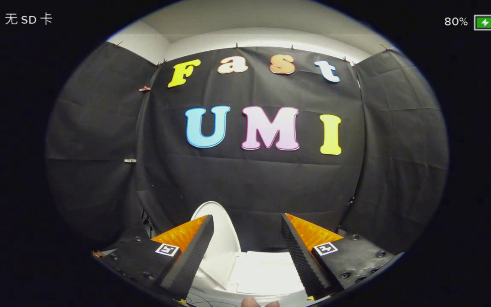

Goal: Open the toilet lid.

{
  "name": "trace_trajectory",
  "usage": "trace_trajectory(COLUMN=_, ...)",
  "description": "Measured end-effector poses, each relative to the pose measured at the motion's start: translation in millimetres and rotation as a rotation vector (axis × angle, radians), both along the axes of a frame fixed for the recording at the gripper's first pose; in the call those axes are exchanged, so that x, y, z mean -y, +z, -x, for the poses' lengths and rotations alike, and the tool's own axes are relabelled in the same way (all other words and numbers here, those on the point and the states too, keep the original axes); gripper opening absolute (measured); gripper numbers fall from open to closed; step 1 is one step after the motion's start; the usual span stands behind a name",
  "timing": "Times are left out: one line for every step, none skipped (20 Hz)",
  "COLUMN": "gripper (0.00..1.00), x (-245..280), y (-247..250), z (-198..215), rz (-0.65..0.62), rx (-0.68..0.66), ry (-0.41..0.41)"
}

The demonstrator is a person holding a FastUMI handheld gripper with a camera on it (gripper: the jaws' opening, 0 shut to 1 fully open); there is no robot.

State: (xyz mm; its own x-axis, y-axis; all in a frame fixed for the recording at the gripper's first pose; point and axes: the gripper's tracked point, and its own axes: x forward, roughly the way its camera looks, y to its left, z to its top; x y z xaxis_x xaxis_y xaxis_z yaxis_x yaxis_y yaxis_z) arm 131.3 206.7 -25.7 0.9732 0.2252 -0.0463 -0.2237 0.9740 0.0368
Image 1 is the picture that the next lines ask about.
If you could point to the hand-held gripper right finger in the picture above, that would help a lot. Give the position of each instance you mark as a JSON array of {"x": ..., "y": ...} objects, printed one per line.
[{"x": 298, "y": 256}]

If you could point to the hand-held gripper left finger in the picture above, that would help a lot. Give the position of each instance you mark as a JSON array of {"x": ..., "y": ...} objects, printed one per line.
[{"x": 194, "y": 256}]

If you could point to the white toilet lid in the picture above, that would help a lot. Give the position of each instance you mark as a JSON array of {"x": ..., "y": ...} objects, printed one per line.
[{"x": 222, "y": 238}]

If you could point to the white toilet body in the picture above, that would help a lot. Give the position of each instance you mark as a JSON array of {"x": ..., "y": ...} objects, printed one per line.
[{"x": 267, "y": 273}]

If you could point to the black backdrop cloth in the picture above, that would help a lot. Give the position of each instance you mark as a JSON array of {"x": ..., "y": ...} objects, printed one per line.
[{"x": 249, "y": 183}]

